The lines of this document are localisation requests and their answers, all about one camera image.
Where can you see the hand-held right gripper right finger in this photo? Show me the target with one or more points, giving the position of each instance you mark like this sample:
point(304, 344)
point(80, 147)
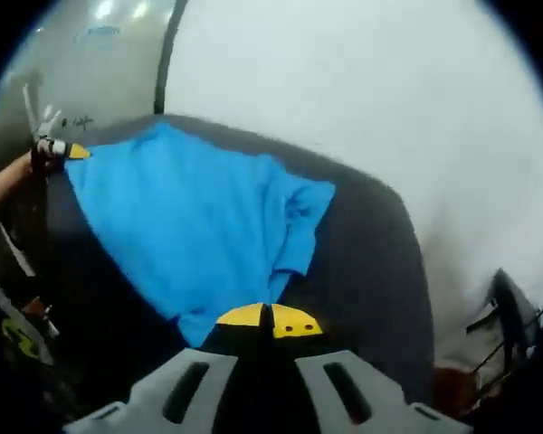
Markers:
point(371, 402)

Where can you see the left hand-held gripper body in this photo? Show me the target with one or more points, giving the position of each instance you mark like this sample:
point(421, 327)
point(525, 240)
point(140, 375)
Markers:
point(56, 148)

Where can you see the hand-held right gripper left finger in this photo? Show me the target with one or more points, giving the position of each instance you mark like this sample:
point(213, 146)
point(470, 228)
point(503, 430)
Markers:
point(163, 398)

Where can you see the blue cloth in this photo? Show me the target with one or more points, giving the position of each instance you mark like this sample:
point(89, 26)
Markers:
point(185, 217)

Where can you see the person's left hand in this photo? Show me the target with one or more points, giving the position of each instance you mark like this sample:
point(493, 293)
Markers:
point(40, 162)

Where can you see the glass partition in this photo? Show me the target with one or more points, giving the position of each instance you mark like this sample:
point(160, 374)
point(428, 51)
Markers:
point(95, 72)

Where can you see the black office chair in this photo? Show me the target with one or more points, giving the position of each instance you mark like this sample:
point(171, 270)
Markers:
point(513, 307)

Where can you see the black partition frame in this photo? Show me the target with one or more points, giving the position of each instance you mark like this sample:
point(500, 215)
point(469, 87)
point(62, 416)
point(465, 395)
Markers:
point(167, 59)

